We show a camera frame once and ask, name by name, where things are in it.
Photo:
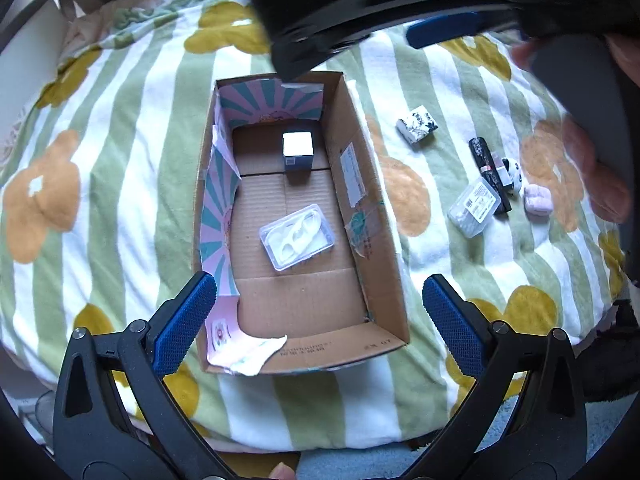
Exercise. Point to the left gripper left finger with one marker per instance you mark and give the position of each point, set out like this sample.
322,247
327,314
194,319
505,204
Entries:
114,417

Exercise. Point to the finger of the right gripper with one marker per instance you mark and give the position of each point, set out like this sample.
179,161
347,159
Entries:
305,33
443,28

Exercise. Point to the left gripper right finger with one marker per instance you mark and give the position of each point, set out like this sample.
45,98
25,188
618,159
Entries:
525,415

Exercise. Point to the white floral tissue pack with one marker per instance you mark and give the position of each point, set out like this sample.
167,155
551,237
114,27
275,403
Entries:
417,125

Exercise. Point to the black garbage bag roll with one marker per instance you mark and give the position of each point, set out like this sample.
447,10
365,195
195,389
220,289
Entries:
487,168

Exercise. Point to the clear cotton swab box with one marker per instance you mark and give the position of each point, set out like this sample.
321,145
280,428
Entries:
472,210

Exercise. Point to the pink towel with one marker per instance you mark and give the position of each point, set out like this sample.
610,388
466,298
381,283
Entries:
538,200

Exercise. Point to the red black lipstick tube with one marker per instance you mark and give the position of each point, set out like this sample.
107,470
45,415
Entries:
502,165

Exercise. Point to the person's left hand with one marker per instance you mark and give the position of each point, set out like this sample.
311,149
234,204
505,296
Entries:
282,472

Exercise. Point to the person's right hand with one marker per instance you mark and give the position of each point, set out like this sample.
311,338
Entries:
609,197

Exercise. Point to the small white blue cube box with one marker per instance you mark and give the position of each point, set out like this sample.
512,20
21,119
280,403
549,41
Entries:
297,150

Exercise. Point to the green striped floral blanket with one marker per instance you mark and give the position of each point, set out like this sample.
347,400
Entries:
100,200

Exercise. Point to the open cardboard box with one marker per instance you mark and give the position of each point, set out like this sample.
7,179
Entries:
340,307

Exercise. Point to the clear plastic blister case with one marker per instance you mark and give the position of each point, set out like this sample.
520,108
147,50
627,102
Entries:
296,237

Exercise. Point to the white bed headboard cushion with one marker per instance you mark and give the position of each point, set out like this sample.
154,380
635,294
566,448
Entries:
30,47

